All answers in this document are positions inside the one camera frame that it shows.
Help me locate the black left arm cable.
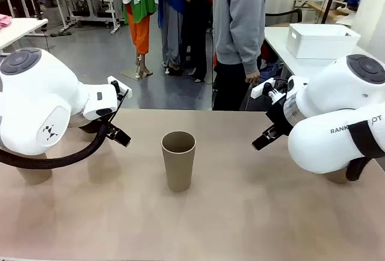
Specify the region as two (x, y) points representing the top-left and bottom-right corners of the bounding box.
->
(0, 89), (130, 170)

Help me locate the stack of brown cups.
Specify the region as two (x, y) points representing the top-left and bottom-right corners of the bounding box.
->
(16, 152), (54, 186)

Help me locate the large white table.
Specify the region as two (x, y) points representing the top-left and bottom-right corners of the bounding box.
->
(263, 26), (385, 79)

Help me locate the black chair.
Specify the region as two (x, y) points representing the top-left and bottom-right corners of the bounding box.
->
(266, 8), (304, 28)

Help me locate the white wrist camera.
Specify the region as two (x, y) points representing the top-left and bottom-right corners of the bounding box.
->
(251, 78), (275, 99)
(107, 75), (122, 90)

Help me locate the mannequin in red and black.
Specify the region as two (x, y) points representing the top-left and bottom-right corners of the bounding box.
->
(183, 0), (216, 84)

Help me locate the person's left forearm grey sleeve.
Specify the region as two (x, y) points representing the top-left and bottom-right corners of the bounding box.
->
(236, 23), (261, 75)

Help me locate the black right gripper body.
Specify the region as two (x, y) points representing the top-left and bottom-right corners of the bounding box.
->
(266, 97), (294, 137)

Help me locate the black velcro strap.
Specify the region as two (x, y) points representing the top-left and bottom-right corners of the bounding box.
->
(348, 120), (385, 159)

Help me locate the white table with pink cloth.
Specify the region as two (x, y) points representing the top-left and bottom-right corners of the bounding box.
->
(0, 17), (49, 55)

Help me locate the person's left hand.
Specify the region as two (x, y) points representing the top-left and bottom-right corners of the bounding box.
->
(245, 70), (261, 85)

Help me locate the white plastic basket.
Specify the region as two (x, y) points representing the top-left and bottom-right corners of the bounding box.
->
(286, 23), (362, 60)

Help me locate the person in grey hoodie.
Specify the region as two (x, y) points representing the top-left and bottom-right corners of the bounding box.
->
(207, 0), (279, 111)

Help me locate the mannequin in blue and grey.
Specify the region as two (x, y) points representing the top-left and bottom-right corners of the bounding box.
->
(155, 0), (189, 77)

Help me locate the single brown paper cup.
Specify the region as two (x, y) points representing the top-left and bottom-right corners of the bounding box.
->
(161, 130), (197, 192)

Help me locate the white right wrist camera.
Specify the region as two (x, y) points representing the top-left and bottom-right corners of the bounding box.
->
(251, 78), (275, 99)

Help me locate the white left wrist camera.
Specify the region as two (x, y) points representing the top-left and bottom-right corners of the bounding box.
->
(107, 75), (122, 90)

